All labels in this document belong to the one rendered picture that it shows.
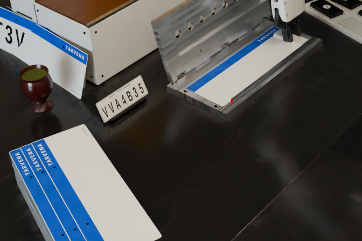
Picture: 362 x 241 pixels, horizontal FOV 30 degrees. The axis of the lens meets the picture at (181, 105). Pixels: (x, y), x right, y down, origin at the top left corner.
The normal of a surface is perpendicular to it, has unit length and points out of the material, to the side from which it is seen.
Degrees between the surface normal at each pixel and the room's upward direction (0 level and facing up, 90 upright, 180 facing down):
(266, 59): 0
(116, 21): 90
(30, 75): 0
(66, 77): 69
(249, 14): 74
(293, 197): 0
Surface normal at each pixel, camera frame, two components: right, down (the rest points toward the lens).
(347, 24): -0.05, -0.79
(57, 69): -0.69, 0.14
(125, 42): 0.74, 0.38
